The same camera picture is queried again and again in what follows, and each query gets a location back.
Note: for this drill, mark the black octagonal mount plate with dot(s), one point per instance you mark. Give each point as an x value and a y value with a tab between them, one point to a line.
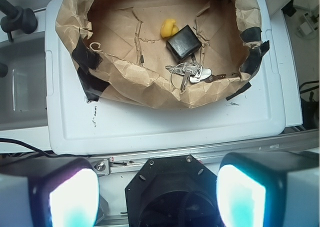
176	191

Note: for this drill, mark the aluminium extrusion rail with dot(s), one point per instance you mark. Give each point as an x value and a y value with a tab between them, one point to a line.
208	154

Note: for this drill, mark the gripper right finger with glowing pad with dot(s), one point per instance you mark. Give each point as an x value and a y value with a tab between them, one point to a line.
269	189

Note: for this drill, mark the clear plastic container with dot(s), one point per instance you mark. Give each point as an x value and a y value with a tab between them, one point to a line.
23	88

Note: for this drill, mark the white power adapter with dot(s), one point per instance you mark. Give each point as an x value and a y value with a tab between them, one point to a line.
309	25

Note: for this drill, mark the yellow rubber duck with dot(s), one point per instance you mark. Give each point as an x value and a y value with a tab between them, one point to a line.
169	28

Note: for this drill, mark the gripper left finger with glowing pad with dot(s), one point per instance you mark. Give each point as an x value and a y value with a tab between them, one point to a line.
48	192

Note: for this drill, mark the black clamp knob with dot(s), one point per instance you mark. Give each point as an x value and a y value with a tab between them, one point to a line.
17	18

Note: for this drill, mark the crumpled brown paper bag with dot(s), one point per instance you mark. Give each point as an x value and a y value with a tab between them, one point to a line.
119	54

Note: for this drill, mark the white plastic bin lid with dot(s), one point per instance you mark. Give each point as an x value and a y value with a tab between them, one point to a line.
81	127

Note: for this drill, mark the silver key bunch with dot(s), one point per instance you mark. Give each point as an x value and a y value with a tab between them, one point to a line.
193	73

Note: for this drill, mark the black square box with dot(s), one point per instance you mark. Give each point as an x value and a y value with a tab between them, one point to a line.
183	44

